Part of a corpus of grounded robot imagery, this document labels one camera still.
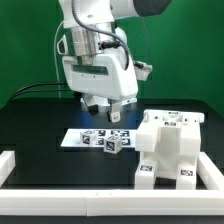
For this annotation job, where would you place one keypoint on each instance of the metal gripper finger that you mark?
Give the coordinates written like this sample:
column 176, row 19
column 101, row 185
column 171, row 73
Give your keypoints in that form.
column 114, row 111
column 92, row 106

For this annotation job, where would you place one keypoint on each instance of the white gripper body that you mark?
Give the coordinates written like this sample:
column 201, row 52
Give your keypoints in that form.
column 113, row 83

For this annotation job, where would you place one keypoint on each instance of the white tagged cube nut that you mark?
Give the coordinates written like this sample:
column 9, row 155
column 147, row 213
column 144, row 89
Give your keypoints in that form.
column 113, row 144

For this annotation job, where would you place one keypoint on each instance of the white chair seat tray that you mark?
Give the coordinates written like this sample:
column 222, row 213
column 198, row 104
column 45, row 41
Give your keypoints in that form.
column 167, row 163

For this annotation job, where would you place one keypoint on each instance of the white chair back frame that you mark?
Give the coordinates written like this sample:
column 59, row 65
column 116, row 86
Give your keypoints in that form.
column 170, row 131

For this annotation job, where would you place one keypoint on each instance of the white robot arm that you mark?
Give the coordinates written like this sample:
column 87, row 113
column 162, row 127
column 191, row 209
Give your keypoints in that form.
column 91, row 30

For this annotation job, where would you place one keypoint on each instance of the white fiducial tag sheet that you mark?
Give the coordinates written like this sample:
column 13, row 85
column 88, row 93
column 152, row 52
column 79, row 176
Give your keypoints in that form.
column 73, row 137

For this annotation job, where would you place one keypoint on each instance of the white left fence piece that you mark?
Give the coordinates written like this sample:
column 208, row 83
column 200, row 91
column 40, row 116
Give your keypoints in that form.
column 7, row 164

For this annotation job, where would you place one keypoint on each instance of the white front fence bar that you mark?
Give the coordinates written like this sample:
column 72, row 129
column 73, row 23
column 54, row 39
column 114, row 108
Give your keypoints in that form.
column 111, row 202

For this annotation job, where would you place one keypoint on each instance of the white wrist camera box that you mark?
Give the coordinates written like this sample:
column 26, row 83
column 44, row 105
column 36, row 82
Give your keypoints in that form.
column 142, row 70

